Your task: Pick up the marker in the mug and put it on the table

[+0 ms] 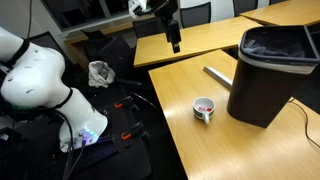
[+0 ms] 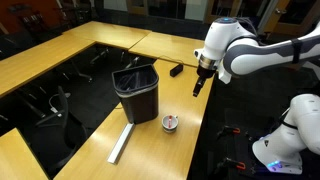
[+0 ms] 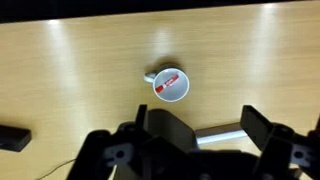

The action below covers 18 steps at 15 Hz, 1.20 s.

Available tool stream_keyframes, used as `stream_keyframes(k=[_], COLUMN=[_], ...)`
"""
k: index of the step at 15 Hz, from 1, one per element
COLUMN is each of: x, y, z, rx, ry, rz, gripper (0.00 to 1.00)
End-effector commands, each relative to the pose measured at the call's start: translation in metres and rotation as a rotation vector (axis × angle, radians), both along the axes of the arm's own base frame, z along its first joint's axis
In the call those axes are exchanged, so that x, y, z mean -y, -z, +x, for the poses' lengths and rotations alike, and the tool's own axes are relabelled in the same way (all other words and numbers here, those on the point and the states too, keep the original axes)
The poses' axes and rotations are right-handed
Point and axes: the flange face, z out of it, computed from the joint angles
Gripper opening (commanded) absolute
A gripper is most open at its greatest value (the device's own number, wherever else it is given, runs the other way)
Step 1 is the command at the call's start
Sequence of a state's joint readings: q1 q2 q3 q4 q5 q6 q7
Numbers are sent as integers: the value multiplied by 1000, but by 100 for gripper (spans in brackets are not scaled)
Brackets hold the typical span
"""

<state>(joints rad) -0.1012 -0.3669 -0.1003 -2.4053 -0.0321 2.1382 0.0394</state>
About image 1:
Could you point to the white bin liner bag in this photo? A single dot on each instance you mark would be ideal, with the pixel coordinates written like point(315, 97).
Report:
point(276, 65)

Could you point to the crumpled grey cloth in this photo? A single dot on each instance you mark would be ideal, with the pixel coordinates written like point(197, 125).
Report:
point(100, 75)

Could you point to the grey metal bar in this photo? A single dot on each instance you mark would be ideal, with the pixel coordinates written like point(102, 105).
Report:
point(216, 76)

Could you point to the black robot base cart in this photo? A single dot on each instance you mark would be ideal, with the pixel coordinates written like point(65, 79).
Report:
point(110, 160)

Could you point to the dark window pane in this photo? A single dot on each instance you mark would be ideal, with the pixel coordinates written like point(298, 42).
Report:
point(80, 11)

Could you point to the wooden conference table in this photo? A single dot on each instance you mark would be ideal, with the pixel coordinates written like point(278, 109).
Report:
point(283, 11)
point(200, 40)
point(116, 28)

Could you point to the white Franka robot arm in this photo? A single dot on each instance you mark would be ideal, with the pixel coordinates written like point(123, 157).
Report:
point(33, 76)

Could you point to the red marker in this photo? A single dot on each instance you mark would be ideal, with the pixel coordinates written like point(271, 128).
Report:
point(209, 109)

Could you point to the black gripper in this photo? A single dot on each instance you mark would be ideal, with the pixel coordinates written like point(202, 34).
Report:
point(165, 10)

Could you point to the black trash bin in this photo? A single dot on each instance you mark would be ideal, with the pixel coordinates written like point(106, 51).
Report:
point(260, 93)

